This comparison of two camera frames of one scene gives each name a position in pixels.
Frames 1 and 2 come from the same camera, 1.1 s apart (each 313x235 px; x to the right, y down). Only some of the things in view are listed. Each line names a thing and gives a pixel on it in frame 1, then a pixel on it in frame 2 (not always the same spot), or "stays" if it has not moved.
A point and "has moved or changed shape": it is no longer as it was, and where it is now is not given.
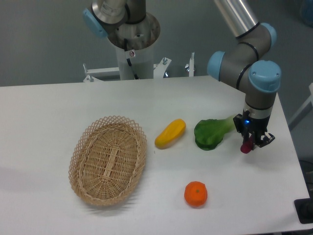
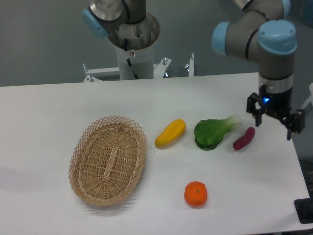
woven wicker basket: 106,160 stays
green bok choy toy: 209,133 stays
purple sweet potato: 247,147 has moved or changed shape
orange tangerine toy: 195,193 stays
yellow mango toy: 170,133 stays
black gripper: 246,124 → 279,105
